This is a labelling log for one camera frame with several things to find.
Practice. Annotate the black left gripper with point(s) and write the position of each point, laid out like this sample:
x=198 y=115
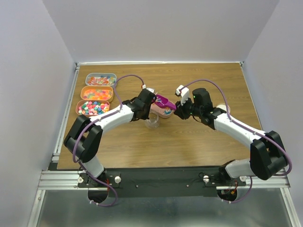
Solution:
x=146 y=116

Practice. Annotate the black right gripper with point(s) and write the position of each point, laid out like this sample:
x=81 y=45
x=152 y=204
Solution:
x=180 y=110

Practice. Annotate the magenta plastic scoop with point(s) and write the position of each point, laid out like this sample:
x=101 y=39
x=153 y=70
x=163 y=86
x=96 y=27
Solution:
x=163 y=103

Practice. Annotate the clear plastic jar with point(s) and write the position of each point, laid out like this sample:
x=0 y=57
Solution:
x=153 y=121

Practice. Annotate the pink tray of lollipops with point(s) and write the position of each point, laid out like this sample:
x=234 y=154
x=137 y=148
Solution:
x=162 y=112

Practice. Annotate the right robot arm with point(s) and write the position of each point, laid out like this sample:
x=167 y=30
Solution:
x=267 y=154

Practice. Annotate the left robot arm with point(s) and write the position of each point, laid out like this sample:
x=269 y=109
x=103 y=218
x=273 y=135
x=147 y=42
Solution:
x=83 y=139

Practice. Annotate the pink tray of wrapped candies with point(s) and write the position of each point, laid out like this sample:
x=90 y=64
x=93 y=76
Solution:
x=92 y=107

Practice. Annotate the white jar lid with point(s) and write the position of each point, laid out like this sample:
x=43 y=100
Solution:
x=224 y=107

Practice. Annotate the grey tray of candy sticks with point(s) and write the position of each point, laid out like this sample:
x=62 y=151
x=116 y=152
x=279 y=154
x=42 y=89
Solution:
x=100 y=79

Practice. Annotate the orange tray of gummies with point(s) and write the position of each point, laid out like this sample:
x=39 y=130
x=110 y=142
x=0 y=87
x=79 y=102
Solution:
x=97 y=93

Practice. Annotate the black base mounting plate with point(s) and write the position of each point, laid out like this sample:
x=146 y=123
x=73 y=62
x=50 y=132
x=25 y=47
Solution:
x=168 y=181

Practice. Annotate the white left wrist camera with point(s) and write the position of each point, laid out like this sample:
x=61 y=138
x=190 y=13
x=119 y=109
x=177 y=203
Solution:
x=149 y=89

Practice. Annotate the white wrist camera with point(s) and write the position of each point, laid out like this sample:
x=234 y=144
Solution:
x=183 y=93
x=149 y=89

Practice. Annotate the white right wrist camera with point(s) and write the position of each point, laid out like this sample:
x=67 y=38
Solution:
x=183 y=93

